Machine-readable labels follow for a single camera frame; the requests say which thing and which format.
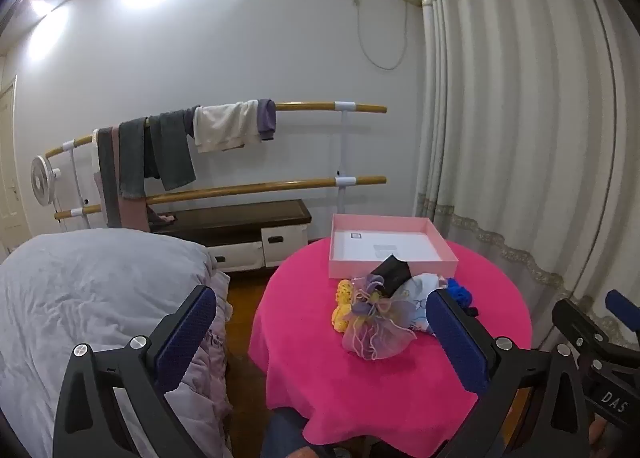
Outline yellow crochet toy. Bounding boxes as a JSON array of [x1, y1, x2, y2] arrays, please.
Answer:
[[332, 279, 359, 335]]

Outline dark grey towel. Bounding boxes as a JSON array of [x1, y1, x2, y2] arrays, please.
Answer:
[[144, 106, 201, 191]]

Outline grey quilt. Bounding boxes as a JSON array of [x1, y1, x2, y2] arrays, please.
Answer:
[[0, 228, 234, 458]]

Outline blue crochet toy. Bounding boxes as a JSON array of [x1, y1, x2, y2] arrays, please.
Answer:
[[445, 278, 474, 310]]

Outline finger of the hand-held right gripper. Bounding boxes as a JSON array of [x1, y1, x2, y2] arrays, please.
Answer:
[[605, 289, 640, 335], [551, 298, 613, 364]]

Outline person's right hand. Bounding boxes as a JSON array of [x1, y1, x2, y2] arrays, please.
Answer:
[[587, 418, 610, 458]]

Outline white standing fan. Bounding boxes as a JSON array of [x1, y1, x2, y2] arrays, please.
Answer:
[[30, 155, 64, 212]]

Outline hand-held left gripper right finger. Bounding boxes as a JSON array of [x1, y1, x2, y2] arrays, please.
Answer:
[[425, 288, 593, 458]]

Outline printed white cloth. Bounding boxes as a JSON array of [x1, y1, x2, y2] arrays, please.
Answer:
[[395, 273, 447, 337]]

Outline wooden barre rack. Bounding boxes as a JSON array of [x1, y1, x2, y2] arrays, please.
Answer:
[[45, 101, 388, 230]]

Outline purple garment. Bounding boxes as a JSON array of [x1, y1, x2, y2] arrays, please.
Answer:
[[256, 99, 277, 142]]

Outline pink cardboard box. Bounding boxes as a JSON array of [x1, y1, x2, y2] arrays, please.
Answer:
[[328, 213, 459, 280]]

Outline white garment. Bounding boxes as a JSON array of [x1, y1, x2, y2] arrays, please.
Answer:
[[193, 101, 263, 154]]

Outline purple organza gift bag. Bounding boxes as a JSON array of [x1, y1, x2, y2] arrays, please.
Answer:
[[341, 274, 419, 362]]

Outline pink and grey scarf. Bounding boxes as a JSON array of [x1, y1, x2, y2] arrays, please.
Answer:
[[95, 125, 152, 234]]

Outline cream curtain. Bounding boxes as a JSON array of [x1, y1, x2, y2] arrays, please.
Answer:
[[412, 0, 640, 354]]

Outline person's leg in jeans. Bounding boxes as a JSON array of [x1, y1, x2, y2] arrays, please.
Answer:
[[260, 408, 326, 458]]

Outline white power cable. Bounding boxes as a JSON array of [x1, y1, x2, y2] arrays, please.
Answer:
[[352, 0, 409, 72]]

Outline low cabinet with dark top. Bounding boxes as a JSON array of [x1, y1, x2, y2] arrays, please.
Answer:
[[150, 199, 312, 273]]

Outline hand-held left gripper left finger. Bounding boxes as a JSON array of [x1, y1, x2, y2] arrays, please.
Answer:
[[52, 284, 236, 458]]

